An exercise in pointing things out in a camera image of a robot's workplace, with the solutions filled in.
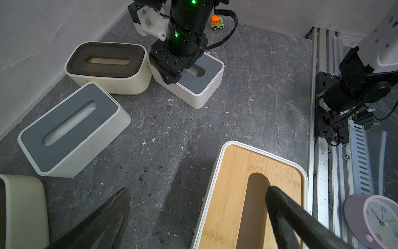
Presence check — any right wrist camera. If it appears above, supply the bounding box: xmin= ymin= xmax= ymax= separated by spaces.
xmin=127 ymin=1 xmax=169 ymax=42

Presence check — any cream tissue box dark lid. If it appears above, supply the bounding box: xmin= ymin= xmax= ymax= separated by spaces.
xmin=1 ymin=174 xmax=49 ymax=249

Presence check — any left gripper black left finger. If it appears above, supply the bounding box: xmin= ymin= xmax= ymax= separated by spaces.
xmin=48 ymin=188 xmax=131 ymax=249

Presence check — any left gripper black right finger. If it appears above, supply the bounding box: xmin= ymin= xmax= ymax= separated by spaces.
xmin=265 ymin=186 xmax=352 ymax=249

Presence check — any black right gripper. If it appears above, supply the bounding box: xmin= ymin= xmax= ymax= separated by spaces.
xmin=149 ymin=33 xmax=208 ymax=85

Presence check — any small green orange toy car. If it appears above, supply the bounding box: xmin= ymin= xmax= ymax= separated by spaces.
xmin=210 ymin=16 xmax=224 ymax=31

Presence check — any white tissue box grey top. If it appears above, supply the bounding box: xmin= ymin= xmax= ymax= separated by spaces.
xmin=148 ymin=53 xmax=224 ymax=109

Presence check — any lilac alarm clock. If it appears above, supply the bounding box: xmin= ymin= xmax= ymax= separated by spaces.
xmin=344 ymin=195 xmax=398 ymax=249

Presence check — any white tissue box wooden lid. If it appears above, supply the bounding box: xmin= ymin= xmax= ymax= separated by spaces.
xmin=191 ymin=141 xmax=308 ymax=249

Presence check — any cream tissue box brown lid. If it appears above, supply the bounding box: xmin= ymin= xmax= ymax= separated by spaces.
xmin=64 ymin=41 xmax=152 ymax=95

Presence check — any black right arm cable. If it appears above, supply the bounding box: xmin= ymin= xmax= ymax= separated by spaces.
xmin=201 ymin=8 xmax=239 ymax=51

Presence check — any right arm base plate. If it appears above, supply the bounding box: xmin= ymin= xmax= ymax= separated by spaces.
xmin=314 ymin=72 xmax=349 ymax=144

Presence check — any white tissue box grey lid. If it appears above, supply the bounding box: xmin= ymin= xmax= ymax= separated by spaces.
xmin=18 ymin=82 xmax=131 ymax=178

